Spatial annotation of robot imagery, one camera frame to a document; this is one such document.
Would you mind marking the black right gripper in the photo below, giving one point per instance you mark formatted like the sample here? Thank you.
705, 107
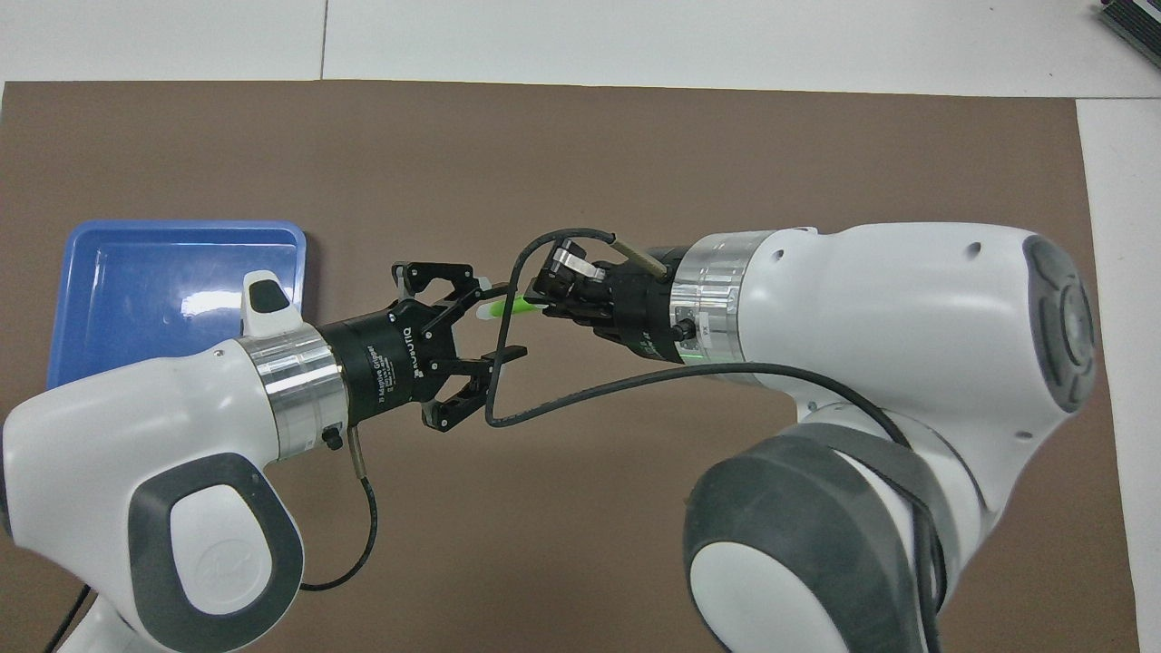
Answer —
635, 304

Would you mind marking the grey ribbed device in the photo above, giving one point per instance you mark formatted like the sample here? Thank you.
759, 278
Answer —
1134, 14

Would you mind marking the brown table mat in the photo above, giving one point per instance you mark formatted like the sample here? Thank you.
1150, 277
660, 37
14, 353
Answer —
580, 154

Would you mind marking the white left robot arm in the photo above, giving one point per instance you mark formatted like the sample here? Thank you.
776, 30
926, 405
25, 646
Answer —
136, 426

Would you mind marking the green highlighter pen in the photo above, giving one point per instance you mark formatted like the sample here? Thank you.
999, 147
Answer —
508, 308

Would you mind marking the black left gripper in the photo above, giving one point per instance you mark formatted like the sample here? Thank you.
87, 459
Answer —
390, 363

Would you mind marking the blue plastic tray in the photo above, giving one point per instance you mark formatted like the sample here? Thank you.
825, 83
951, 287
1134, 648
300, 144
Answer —
136, 290

